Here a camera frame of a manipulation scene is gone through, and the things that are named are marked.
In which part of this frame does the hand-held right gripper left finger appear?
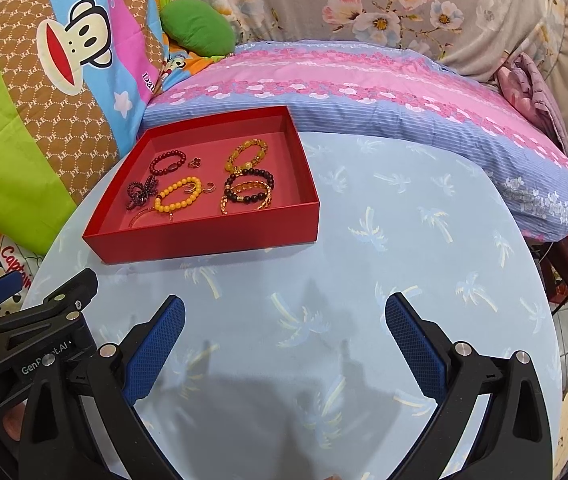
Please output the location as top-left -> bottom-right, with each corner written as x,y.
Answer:
16,294 -> 187,480

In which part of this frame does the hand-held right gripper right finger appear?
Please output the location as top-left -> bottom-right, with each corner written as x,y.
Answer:
385,292 -> 555,480

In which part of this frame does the garnet bead strand bracelet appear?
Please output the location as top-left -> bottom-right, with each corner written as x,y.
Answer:
124,176 -> 161,211

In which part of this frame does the red cardboard box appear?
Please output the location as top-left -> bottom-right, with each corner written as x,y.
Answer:
82,106 -> 321,265

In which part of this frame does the yellow bead bracelet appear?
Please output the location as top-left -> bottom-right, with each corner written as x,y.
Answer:
155,176 -> 203,223

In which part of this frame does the gold chain bracelet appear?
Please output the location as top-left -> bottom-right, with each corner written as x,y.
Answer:
220,180 -> 273,216

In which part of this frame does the black bead bracelet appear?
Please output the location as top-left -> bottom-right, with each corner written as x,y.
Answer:
224,169 -> 275,206

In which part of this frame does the person's left hand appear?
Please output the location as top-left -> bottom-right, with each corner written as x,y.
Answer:
2,402 -> 29,441

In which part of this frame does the dark red furniture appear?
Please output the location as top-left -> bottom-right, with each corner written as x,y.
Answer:
544,232 -> 568,306

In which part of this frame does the colourful cartoon monkey blanket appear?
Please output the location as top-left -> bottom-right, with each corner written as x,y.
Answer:
0,0 -> 245,311

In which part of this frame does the pink and blue striped pillow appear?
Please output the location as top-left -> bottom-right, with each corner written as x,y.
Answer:
141,39 -> 568,241

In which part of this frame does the pink quilted cloth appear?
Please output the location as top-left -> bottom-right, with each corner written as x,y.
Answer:
495,52 -> 568,146

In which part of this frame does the green cushion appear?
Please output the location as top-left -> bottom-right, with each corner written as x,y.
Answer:
160,0 -> 237,58

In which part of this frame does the grey floral sheet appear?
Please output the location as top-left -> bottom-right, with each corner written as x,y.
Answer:
179,0 -> 568,136

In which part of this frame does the dark red bead bracelet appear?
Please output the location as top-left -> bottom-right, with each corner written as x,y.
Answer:
150,148 -> 185,176

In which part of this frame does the amber bead bracelet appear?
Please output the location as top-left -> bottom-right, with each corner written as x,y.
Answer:
225,139 -> 269,175

